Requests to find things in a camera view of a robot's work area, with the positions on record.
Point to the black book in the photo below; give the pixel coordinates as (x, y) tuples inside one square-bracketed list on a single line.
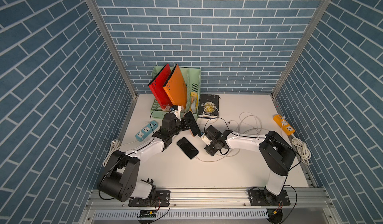
[(208, 106)]

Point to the red folder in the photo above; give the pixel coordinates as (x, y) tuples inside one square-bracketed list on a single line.
[(156, 86)]

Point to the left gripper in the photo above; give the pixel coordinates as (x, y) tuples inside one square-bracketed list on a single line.
[(184, 124)]

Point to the phone with pink case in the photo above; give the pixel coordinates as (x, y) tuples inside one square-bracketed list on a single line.
[(192, 124)]

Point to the yellow item in organizer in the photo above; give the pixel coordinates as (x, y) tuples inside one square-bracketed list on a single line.
[(194, 102)]

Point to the orange folder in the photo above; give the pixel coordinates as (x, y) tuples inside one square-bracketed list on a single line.
[(176, 88)]

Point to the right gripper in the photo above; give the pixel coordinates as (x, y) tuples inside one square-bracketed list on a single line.
[(207, 149)]

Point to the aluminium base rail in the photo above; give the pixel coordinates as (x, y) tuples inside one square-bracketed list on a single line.
[(214, 206)]

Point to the phone with blue case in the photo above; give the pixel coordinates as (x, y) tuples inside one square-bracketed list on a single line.
[(187, 147)]

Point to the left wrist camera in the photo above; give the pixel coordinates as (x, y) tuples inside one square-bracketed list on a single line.
[(176, 110)]

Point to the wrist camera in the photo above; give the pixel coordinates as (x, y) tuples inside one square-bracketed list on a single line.
[(176, 110), (206, 138)]

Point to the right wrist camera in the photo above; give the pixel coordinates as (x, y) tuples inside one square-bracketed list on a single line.
[(206, 138)]

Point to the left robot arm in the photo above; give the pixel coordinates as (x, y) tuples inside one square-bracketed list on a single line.
[(120, 180)]

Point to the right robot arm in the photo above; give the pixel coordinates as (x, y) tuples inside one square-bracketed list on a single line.
[(278, 155)]

